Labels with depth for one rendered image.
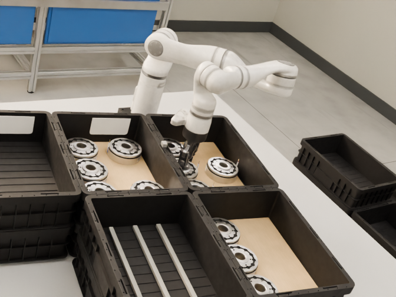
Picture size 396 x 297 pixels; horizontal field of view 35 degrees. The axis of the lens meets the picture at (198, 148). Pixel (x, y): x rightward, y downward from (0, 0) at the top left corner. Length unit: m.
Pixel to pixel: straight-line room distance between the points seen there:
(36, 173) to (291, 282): 0.76
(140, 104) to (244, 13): 3.58
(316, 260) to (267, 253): 0.13
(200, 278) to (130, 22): 2.57
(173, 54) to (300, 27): 3.70
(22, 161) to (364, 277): 1.10
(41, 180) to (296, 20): 4.22
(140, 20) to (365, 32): 2.01
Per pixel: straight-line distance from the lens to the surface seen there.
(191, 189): 1.71
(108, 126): 1.97
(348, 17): 5.34
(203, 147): 2.11
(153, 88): 2.16
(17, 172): 1.80
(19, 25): 3.66
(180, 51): 2.05
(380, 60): 5.12
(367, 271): 2.10
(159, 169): 1.85
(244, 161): 2.00
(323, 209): 2.28
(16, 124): 1.89
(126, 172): 1.88
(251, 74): 1.87
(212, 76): 1.75
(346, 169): 3.05
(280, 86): 1.99
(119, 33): 3.95
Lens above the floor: 1.89
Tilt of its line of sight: 30 degrees down
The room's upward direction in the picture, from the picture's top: 18 degrees clockwise
